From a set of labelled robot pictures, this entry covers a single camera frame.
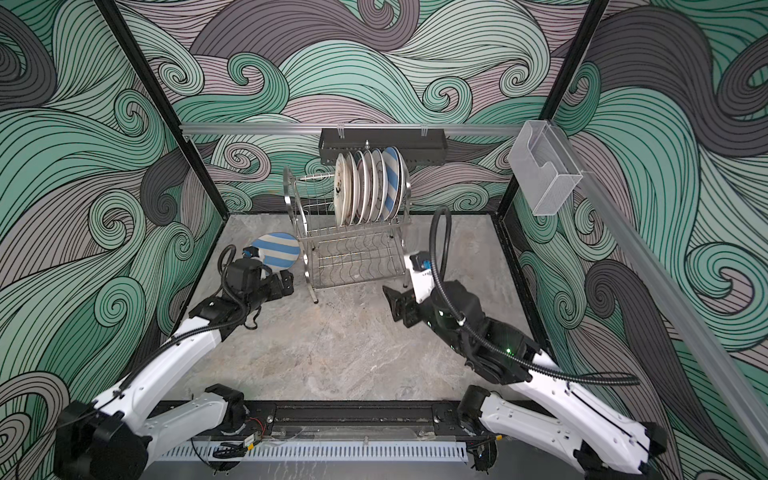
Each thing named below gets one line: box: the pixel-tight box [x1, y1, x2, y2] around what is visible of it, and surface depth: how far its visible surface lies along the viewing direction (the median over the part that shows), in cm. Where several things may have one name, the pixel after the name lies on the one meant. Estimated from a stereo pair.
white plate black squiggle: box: [334, 153, 347, 227], surface depth 87 cm
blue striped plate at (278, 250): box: [252, 232, 301, 271], surface depth 113 cm
